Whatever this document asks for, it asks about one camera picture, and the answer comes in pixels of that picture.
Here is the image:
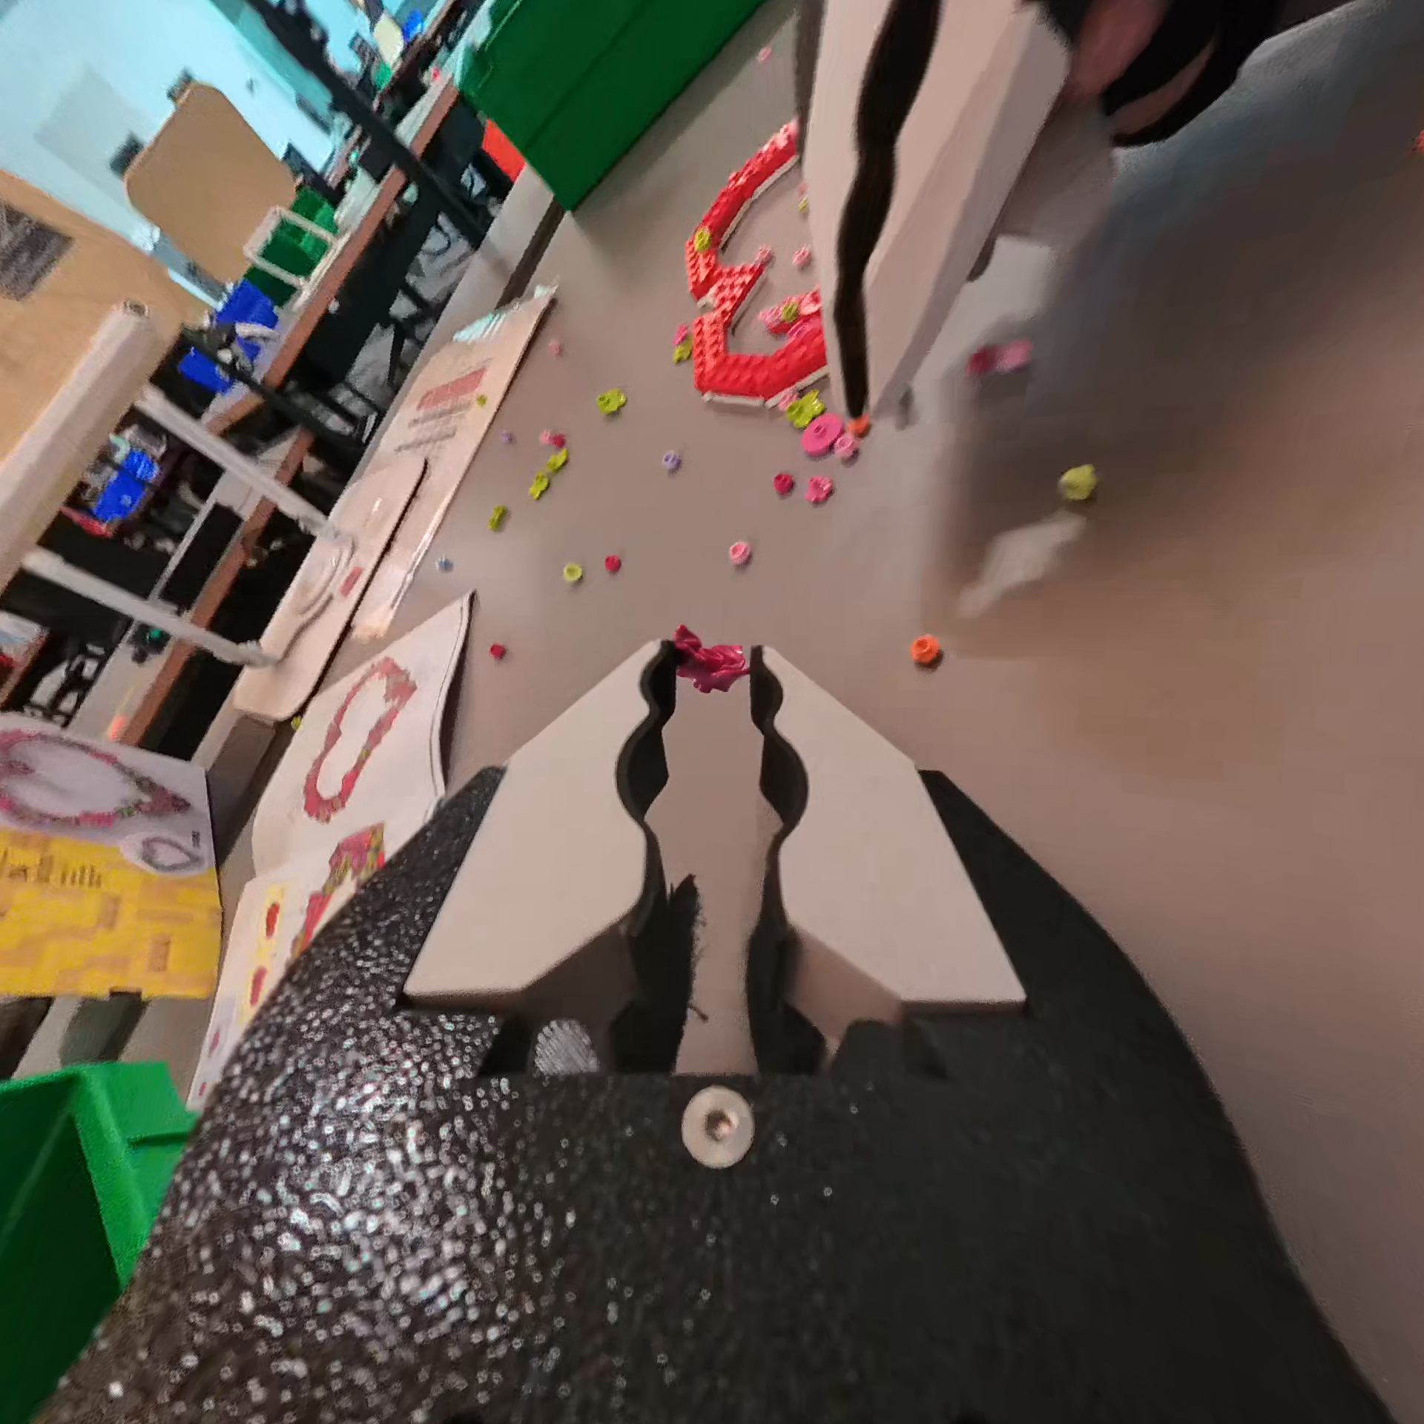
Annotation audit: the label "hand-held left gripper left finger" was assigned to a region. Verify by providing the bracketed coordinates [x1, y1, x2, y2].
[401, 640, 682, 1075]

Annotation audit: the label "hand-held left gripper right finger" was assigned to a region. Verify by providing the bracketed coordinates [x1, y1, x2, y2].
[749, 644, 1027, 1075]

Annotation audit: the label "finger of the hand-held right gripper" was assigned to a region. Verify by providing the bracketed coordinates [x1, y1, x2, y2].
[798, 0, 893, 373]
[857, 0, 1078, 419]

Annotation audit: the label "dark magenta lego rose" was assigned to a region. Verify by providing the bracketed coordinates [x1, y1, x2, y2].
[671, 626, 749, 697]

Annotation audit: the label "lego instruction booklet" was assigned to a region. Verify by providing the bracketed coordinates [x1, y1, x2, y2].
[189, 588, 475, 1103]

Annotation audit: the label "scattered small lego pieces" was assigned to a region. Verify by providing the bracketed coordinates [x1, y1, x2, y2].
[438, 43, 1101, 669]

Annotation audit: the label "yellow lego box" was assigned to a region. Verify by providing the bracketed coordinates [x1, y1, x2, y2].
[0, 712, 223, 999]

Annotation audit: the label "person's right hand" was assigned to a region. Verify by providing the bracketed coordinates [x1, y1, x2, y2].
[1065, 0, 1171, 107]

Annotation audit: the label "stack of green plastic trays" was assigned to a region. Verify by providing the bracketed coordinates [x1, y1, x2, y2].
[455, 0, 771, 214]

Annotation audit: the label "long wooden desk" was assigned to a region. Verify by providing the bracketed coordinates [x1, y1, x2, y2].
[111, 69, 469, 747]

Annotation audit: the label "clear plastic packet with sheet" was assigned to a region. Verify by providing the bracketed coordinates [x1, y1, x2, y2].
[350, 291, 557, 643]

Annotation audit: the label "small green bins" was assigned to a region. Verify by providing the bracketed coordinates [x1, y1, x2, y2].
[245, 189, 337, 302]

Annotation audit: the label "green divided plastic bin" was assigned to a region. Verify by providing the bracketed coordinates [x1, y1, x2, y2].
[0, 1064, 200, 1424]

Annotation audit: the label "stack of blue bins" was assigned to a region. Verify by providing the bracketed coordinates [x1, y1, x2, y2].
[90, 279, 279, 526]

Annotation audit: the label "wooden book stand white base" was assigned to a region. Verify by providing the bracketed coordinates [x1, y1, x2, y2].
[0, 167, 429, 724]

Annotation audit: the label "red lego heart frame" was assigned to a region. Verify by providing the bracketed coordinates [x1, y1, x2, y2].
[682, 116, 831, 408]

